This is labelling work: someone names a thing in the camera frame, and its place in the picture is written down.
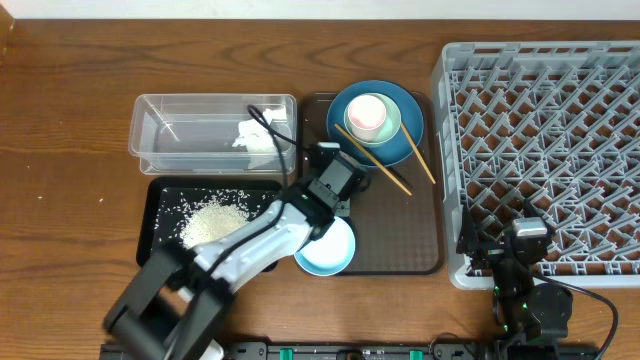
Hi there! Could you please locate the left wooden chopstick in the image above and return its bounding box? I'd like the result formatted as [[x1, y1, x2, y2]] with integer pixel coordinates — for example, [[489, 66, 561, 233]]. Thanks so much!
[[334, 124, 412, 196]]

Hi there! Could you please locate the brown serving tray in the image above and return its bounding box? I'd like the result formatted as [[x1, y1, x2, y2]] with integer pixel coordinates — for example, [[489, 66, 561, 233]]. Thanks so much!
[[298, 91, 446, 276]]

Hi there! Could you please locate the mint green bowl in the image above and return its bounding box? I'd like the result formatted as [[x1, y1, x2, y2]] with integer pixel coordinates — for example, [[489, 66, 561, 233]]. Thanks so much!
[[344, 93, 401, 147]]

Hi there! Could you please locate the dark blue plate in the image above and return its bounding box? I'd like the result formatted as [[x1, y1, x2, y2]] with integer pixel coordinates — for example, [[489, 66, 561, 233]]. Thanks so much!
[[326, 80, 425, 168]]

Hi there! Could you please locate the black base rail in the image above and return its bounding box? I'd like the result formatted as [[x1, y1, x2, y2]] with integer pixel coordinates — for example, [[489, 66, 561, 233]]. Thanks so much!
[[98, 340, 599, 360]]

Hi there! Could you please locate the pink cup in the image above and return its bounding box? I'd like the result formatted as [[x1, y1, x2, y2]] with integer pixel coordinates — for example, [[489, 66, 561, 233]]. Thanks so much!
[[347, 94, 387, 142]]

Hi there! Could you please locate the white napkin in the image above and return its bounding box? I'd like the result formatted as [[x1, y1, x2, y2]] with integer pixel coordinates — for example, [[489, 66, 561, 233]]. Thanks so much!
[[232, 107, 287, 154]]

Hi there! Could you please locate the black tray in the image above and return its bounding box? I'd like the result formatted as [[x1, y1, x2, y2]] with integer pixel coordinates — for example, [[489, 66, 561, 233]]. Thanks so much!
[[136, 177, 281, 266]]

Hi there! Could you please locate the right wooden chopstick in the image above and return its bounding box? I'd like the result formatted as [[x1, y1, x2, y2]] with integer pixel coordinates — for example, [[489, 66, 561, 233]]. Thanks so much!
[[400, 122, 436, 185]]

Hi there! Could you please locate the wooden chopstick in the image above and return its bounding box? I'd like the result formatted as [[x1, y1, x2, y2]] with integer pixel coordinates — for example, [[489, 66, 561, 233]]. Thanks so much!
[[334, 124, 412, 196], [400, 122, 436, 185]]

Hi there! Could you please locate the light blue bowl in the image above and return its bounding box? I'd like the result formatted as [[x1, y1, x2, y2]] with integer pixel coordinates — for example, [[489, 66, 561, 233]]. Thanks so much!
[[294, 217, 356, 277]]

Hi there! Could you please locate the grey dishwasher rack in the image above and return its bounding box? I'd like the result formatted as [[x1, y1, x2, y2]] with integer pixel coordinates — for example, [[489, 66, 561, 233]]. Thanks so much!
[[431, 41, 639, 290]]

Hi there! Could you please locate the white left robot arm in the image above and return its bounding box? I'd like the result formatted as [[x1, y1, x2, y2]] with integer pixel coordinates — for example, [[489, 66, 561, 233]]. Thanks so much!
[[103, 150, 367, 360]]

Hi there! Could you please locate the pile of rice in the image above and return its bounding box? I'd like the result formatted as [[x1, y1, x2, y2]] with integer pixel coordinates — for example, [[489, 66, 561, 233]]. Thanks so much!
[[151, 188, 277, 249]]

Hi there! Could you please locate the clear plastic bin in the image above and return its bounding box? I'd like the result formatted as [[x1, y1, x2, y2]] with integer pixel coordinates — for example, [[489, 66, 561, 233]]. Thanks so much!
[[128, 93, 297, 175]]

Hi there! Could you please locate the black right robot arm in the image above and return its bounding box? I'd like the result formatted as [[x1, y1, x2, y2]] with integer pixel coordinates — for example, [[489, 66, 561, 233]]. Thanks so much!
[[456, 217, 573, 344]]

